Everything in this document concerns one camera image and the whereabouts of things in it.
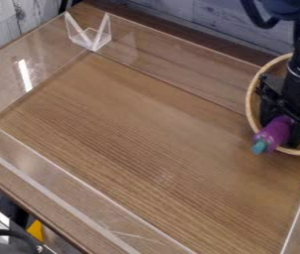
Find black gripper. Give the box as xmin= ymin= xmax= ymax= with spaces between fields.
xmin=254 ymin=74 xmax=300 ymax=148

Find purple toy eggplant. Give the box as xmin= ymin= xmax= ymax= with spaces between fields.
xmin=251 ymin=115 xmax=293 ymax=155

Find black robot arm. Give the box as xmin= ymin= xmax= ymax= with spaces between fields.
xmin=255 ymin=23 xmax=300 ymax=149

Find brown wooden bowl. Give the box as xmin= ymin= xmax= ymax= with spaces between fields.
xmin=245 ymin=54 xmax=300 ymax=157

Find clear acrylic tray walls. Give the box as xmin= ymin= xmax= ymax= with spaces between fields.
xmin=0 ymin=4 xmax=300 ymax=254

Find yellow object under table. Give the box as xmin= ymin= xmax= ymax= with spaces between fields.
xmin=26 ymin=220 xmax=45 ymax=241

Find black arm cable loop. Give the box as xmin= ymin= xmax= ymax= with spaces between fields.
xmin=238 ymin=0 xmax=300 ymax=30

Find clear acrylic corner bracket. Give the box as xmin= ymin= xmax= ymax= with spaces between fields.
xmin=64 ymin=13 xmax=111 ymax=52

